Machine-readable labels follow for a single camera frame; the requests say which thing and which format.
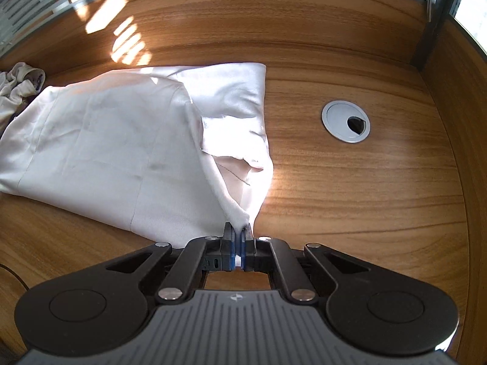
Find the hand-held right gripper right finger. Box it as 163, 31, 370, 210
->
238, 222, 371, 303

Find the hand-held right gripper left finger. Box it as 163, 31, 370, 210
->
108, 222, 237, 305

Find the cream collared shirt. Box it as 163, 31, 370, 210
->
0, 62, 275, 270

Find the striped glass desk partition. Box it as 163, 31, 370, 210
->
0, 0, 145, 59

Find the grey desk cable grommet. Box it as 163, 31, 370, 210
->
321, 101, 371, 144

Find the black cable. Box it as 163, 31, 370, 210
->
0, 263, 30, 293

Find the dark partition post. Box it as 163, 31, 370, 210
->
409, 0, 472, 71

